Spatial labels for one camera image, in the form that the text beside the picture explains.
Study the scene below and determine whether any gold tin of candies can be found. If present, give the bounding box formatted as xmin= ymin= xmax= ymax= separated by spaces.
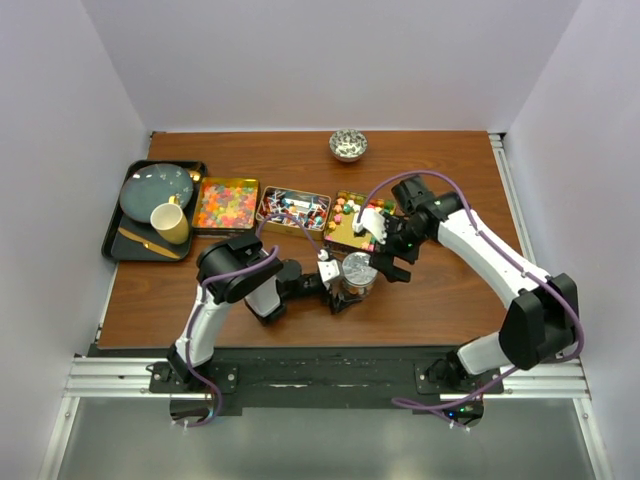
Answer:
xmin=255 ymin=186 xmax=332 ymax=241

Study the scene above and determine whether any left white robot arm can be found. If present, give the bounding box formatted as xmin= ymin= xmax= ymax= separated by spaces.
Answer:
xmin=167 ymin=233 xmax=370 ymax=392

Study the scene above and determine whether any white jar lid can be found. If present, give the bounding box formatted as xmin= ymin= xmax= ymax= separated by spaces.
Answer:
xmin=342 ymin=252 xmax=378 ymax=287

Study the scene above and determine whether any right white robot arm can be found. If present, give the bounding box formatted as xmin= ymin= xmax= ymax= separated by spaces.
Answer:
xmin=352 ymin=171 xmax=584 ymax=393

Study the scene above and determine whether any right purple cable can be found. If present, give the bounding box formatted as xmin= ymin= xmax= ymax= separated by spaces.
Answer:
xmin=360 ymin=170 xmax=587 ymax=417

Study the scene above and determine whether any clear plastic jar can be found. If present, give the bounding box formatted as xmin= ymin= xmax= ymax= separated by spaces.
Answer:
xmin=341 ymin=276 xmax=376 ymax=300

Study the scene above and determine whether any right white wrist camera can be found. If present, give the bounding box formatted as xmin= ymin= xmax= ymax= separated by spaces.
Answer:
xmin=352 ymin=207 xmax=388 ymax=245

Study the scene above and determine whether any patterned ceramic bowl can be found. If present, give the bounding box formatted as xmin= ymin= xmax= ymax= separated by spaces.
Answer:
xmin=329 ymin=129 xmax=368 ymax=163

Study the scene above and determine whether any yellow cup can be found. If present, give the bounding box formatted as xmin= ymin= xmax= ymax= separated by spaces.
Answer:
xmin=150 ymin=203 xmax=190 ymax=245

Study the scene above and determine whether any purple cable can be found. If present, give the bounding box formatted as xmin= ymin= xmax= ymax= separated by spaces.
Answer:
xmin=183 ymin=213 xmax=334 ymax=427
xmin=360 ymin=170 xmax=587 ymax=417

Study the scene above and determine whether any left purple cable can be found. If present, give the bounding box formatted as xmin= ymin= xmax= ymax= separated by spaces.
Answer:
xmin=183 ymin=213 xmax=334 ymax=427

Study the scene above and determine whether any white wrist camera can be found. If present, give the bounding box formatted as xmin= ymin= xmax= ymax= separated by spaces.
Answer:
xmin=352 ymin=207 xmax=388 ymax=245
xmin=317 ymin=249 xmax=343 ymax=290

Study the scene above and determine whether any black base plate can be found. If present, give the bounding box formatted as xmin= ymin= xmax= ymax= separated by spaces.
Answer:
xmin=146 ymin=346 xmax=504 ymax=419

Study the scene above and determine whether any tray of paper stars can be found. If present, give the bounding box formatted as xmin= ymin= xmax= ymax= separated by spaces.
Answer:
xmin=323 ymin=190 xmax=396 ymax=254

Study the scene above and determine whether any gold knife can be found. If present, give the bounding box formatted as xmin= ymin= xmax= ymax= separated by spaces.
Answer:
xmin=118 ymin=227 xmax=180 ymax=260

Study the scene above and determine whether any gold spoon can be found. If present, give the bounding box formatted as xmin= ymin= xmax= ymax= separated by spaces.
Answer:
xmin=188 ymin=162 xmax=203 ymax=184

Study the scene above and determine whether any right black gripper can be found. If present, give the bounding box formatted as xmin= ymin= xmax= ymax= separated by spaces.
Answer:
xmin=368 ymin=211 xmax=429 ymax=283

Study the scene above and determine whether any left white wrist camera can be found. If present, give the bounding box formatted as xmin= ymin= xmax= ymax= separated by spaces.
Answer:
xmin=317 ymin=249 xmax=343 ymax=290

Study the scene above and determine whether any grey-blue plate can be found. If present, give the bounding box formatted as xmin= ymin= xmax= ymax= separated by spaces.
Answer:
xmin=119 ymin=163 xmax=194 ymax=223

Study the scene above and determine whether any tin of translucent star candies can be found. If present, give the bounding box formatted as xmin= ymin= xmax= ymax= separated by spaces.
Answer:
xmin=191 ymin=177 xmax=260 ymax=237

